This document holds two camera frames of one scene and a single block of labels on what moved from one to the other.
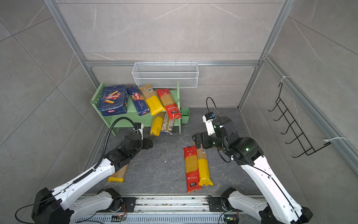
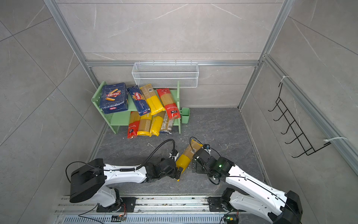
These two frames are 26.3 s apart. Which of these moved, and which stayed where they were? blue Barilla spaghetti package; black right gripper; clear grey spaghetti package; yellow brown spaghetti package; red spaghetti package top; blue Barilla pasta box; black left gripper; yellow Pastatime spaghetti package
Moved: black right gripper; yellow Pastatime spaghetti package; black left gripper
Stayed: red spaghetti package top; blue Barilla spaghetti package; yellow brown spaghetti package; blue Barilla pasta box; clear grey spaghetti package
